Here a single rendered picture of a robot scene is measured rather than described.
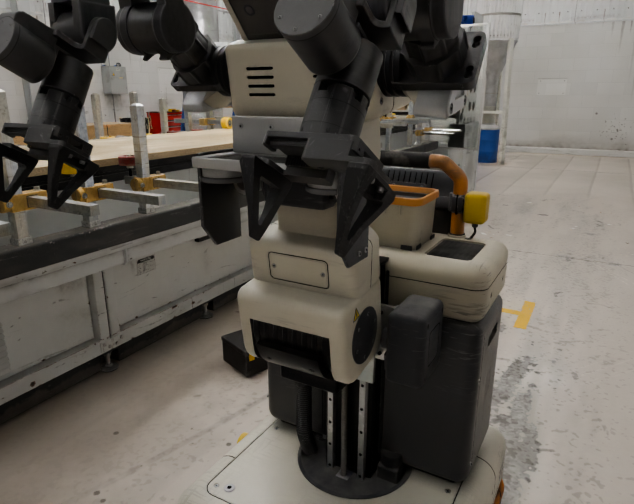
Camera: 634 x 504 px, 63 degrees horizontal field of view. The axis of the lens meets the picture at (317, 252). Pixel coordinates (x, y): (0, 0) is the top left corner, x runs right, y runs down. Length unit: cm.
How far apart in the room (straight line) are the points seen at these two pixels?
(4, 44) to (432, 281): 81
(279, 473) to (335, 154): 99
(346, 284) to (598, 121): 1077
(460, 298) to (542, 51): 1065
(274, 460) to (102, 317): 119
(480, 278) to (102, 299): 163
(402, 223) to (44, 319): 149
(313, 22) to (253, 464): 110
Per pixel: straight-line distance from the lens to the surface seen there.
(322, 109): 49
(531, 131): 1161
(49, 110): 78
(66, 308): 224
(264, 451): 140
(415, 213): 112
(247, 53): 89
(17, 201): 176
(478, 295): 107
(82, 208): 158
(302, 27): 45
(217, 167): 81
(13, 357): 218
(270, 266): 94
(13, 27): 76
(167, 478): 181
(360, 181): 43
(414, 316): 96
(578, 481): 191
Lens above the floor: 114
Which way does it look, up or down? 17 degrees down
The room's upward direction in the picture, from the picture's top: straight up
